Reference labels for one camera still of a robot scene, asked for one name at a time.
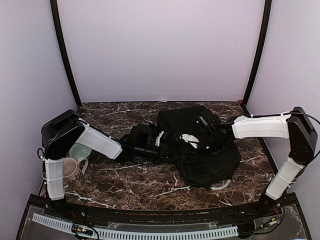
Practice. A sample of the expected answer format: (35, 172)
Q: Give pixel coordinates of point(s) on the black front rail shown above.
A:
(98, 216)

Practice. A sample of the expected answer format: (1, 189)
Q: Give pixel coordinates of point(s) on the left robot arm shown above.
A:
(60, 134)

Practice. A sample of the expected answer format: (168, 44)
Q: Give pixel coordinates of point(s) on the green ceramic bowl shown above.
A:
(80, 151)

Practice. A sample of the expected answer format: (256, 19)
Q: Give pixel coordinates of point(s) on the cream patterned mug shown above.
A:
(74, 172)

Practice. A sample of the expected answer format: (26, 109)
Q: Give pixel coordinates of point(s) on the black frame post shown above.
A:
(63, 51)
(258, 52)

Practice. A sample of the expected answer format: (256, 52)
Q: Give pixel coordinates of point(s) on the white slotted cable duct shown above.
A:
(125, 231)

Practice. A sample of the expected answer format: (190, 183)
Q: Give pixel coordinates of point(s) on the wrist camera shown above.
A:
(190, 139)
(158, 139)

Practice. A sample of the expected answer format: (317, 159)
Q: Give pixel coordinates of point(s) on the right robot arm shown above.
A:
(295, 125)

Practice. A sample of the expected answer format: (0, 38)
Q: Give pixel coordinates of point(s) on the left black frame post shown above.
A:
(63, 51)

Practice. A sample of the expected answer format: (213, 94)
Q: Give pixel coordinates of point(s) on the right black frame post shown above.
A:
(258, 52)

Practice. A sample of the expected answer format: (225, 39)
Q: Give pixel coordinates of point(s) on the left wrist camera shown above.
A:
(158, 139)

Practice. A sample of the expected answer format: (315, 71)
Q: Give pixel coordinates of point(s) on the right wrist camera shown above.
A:
(190, 139)

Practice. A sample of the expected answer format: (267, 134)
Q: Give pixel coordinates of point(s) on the black student bag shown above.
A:
(198, 169)

